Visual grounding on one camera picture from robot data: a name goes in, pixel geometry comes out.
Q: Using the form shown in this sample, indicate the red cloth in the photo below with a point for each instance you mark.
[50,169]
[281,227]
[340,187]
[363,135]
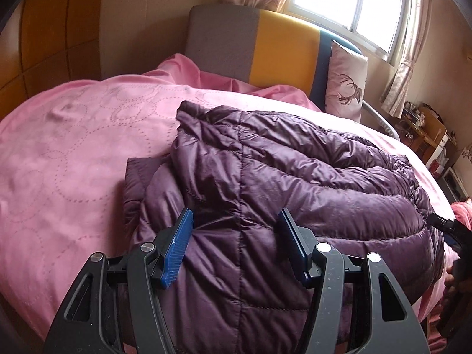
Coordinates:
[464,210]

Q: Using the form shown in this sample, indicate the white appliance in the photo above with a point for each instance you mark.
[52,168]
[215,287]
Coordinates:
[453,184]

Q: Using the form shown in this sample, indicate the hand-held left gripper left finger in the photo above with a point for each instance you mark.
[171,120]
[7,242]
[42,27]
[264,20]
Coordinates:
[177,250]

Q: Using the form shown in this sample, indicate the wooden wardrobe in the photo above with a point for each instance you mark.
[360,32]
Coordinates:
[44,37]

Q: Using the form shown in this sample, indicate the pink dotted blanket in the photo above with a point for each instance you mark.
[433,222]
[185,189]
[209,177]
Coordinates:
[73,155]

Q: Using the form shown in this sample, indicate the window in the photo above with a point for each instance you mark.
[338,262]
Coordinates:
[350,0]

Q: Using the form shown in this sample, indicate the grey yellow blue headboard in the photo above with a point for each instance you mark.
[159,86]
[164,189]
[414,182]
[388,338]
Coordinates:
[284,51]

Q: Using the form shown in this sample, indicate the purple down jacket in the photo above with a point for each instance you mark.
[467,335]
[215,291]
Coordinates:
[295,177]

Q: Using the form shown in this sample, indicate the wooden desk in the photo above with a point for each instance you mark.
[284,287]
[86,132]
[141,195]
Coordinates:
[431,132]

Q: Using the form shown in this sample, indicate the grey metal bed rail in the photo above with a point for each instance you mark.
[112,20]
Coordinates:
[383,123]

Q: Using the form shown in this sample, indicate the deer print pillow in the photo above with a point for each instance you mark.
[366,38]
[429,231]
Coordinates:
[346,77]

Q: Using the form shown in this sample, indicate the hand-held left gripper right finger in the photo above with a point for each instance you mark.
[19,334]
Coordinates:
[295,247]

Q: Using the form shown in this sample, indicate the pink bed sheet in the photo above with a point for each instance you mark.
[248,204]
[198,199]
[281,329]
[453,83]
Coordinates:
[221,81]

